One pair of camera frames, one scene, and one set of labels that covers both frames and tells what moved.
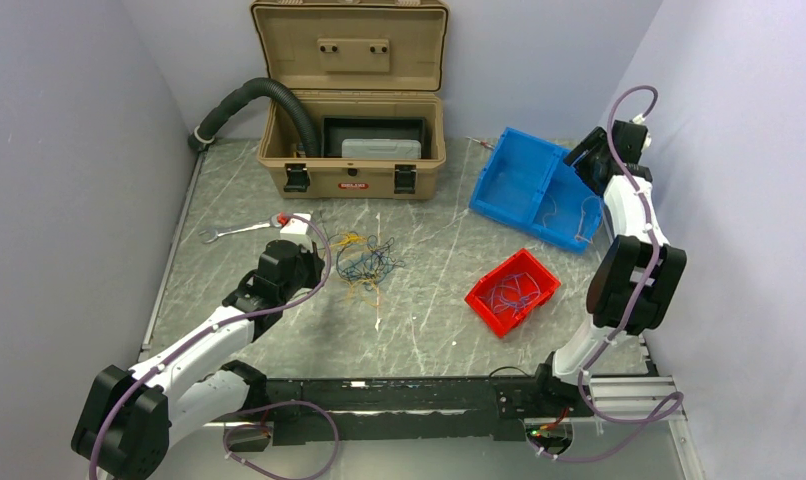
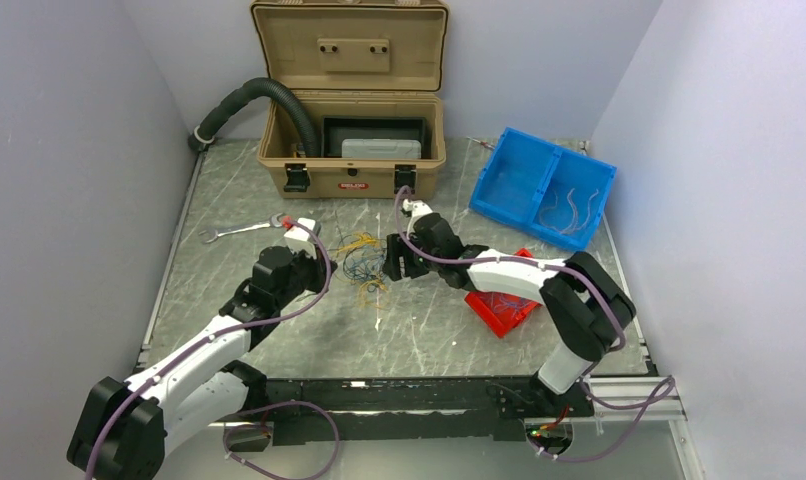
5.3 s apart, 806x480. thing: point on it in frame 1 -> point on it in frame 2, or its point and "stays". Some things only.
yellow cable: [580, 222] -> [575, 211]
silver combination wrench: [272, 222] stays
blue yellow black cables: [364, 262] stays
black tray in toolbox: [335, 129] stays
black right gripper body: [594, 145] -> [413, 266]
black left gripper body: [306, 274] stays
